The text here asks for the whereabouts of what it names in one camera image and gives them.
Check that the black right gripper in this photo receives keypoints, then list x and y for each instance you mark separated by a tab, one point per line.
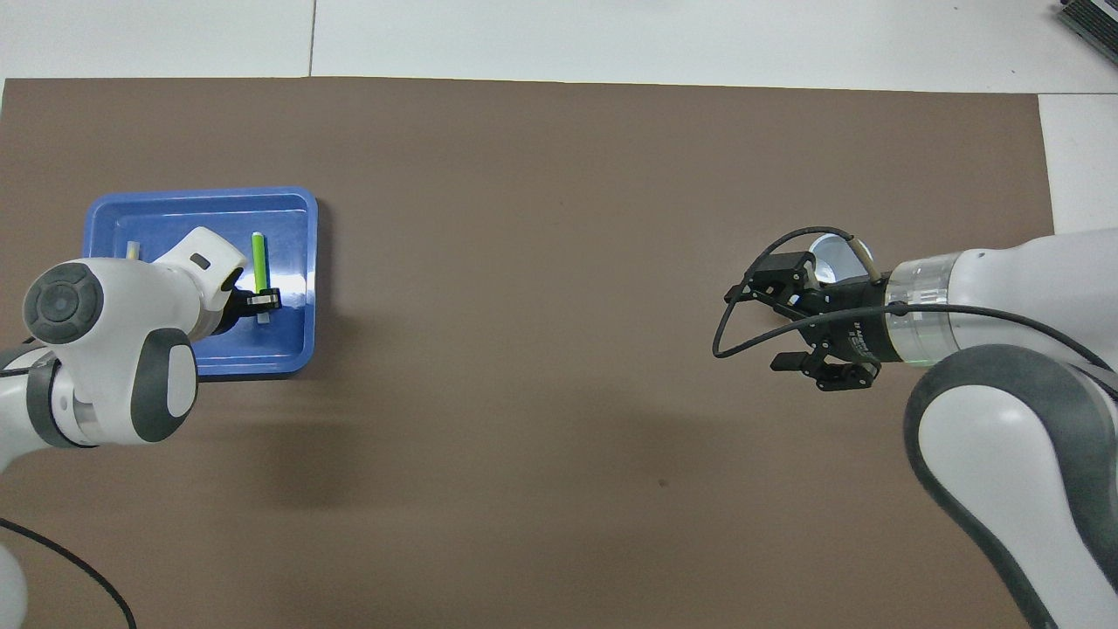
847	328

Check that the clear plastic cup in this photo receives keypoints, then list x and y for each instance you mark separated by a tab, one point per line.
834	258

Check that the brown table mat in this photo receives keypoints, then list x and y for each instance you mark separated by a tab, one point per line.
559	489

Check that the grey device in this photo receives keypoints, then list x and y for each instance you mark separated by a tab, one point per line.
1096	22

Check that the blue plastic tray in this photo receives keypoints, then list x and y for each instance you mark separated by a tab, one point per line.
288	341

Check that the green pen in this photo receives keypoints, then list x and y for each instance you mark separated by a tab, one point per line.
258	258

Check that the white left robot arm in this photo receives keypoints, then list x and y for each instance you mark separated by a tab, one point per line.
113	349

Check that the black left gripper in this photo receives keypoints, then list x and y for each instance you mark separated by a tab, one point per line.
229	310

